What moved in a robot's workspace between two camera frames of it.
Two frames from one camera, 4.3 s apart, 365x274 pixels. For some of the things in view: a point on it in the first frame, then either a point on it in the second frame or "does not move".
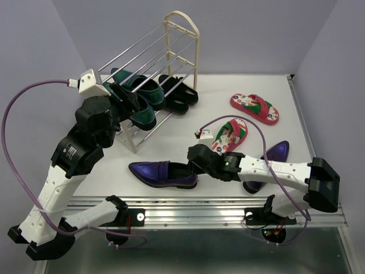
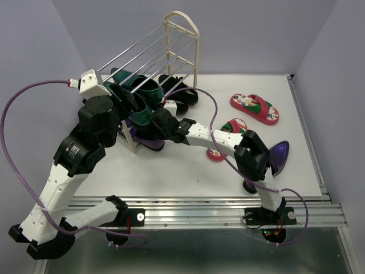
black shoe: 176,104 does not move
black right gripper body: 195,168 to 162,133
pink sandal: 259,108 does not move
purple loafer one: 165,173 to 153,145
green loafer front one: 143,116 does not move
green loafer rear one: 143,85 does not move
